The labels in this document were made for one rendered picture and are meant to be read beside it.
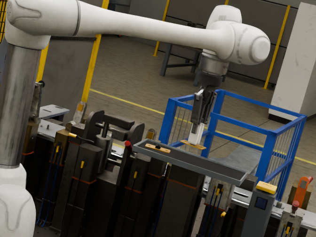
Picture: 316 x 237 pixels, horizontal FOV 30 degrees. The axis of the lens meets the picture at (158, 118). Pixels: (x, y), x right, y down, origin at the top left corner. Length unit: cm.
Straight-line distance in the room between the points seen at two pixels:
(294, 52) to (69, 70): 523
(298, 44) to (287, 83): 66
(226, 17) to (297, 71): 818
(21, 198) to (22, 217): 5
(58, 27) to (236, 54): 50
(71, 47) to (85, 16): 383
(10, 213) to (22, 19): 53
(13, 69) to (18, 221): 45
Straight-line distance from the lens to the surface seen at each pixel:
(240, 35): 166
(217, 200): 208
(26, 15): 161
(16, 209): 169
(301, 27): 997
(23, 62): 178
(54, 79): 537
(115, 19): 168
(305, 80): 994
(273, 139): 395
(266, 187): 188
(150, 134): 246
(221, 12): 182
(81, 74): 575
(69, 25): 163
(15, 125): 182
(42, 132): 244
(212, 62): 182
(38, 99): 233
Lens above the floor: 167
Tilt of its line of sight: 12 degrees down
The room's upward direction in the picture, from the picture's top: 14 degrees clockwise
